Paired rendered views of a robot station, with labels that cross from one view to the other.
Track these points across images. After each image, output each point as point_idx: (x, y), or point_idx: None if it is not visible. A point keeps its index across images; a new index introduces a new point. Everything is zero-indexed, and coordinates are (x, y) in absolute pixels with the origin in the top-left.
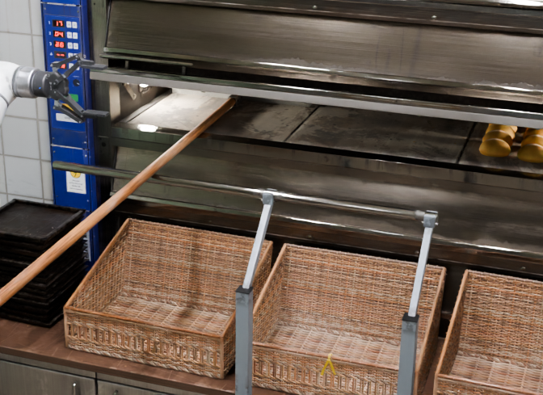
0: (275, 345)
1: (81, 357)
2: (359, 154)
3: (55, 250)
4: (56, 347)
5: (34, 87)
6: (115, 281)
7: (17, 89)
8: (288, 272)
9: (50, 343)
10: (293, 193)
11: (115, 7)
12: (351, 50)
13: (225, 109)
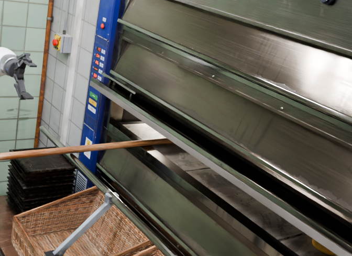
0: None
1: (9, 251)
2: (217, 200)
3: None
4: (7, 239)
5: (6, 68)
6: (76, 218)
7: (0, 66)
8: None
9: (8, 235)
10: (121, 202)
11: (127, 47)
12: (225, 117)
13: None
